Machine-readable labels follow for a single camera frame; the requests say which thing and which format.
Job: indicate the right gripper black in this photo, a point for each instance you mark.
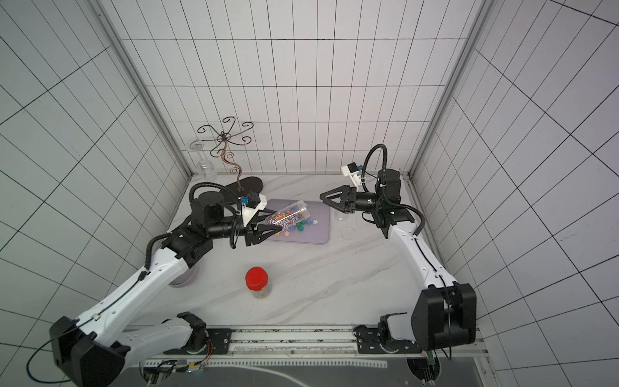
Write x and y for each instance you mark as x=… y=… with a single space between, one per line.
x=350 y=201

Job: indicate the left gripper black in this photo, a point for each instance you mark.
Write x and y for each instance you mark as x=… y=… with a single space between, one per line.
x=257 y=235

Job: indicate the small clear jar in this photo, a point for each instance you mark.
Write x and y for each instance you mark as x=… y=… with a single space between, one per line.
x=289 y=216

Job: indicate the clear jar with colourful candies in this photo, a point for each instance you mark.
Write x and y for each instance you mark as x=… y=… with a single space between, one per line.
x=341 y=214

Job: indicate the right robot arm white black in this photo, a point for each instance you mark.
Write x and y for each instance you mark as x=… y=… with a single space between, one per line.
x=445 y=313

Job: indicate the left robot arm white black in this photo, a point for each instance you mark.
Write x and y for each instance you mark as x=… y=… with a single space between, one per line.
x=93 y=349

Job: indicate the red lid candy jar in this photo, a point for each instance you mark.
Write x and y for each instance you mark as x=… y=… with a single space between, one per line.
x=257 y=281

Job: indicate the metal glass holder stand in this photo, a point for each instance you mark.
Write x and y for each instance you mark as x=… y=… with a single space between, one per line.
x=222 y=143

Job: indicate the lilac plastic tray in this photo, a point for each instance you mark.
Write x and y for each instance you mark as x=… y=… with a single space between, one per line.
x=305 y=231

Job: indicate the hanging wine glass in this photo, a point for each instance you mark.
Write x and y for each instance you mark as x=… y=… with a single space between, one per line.
x=204 y=167

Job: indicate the lilac bowl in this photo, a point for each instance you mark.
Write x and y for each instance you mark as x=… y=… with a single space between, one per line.
x=184 y=279

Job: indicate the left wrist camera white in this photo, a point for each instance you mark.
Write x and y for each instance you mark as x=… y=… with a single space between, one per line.
x=252 y=204

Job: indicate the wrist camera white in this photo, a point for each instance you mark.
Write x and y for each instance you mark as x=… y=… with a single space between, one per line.
x=252 y=204
x=353 y=171

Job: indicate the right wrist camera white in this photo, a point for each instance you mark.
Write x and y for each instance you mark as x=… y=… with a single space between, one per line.
x=353 y=171

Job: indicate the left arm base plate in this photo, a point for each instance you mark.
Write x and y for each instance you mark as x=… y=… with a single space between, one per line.
x=218 y=341

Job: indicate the aluminium mounting rail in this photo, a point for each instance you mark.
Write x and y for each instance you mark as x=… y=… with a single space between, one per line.
x=313 y=345

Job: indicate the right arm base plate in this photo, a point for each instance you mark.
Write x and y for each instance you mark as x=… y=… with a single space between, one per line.
x=378 y=341

